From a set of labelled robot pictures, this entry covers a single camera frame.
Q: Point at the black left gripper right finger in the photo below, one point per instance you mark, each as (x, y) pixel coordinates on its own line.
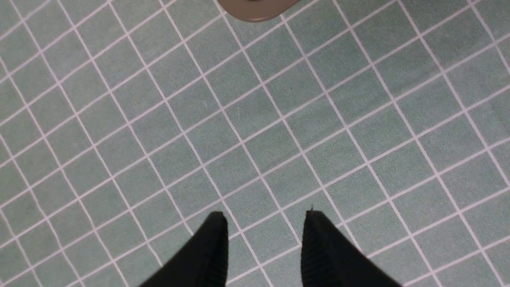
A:
(329, 259)

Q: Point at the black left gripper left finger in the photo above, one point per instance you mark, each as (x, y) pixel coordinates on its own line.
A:
(201, 262)

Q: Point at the green checked tablecloth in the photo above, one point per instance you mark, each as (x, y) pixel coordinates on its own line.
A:
(124, 123)

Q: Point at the olive brown plastic bin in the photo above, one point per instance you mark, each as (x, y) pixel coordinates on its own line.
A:
(256, 10)

